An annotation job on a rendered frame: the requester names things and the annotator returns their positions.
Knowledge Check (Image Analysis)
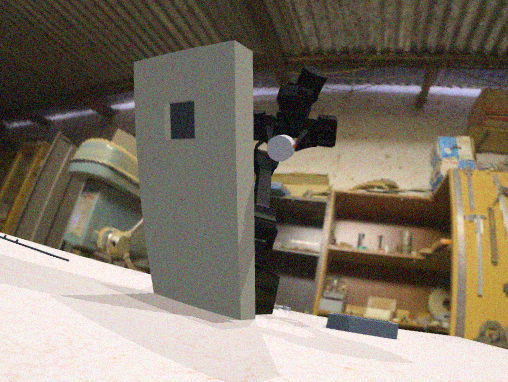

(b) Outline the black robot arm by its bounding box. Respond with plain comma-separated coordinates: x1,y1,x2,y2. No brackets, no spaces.
254,65,328,264

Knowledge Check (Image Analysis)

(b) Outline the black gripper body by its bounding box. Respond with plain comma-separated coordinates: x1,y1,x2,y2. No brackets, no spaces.
253,110,338,147

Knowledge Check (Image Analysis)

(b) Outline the grey panel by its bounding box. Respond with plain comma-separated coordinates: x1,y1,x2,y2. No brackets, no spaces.
133,40,255,320

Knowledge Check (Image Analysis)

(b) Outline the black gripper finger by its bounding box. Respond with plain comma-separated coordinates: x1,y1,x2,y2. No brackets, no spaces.
294,118,320,152
260,116,275,143

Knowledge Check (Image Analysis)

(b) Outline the white cylinder with two slots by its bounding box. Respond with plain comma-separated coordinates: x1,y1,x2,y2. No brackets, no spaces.
267,135,296,162

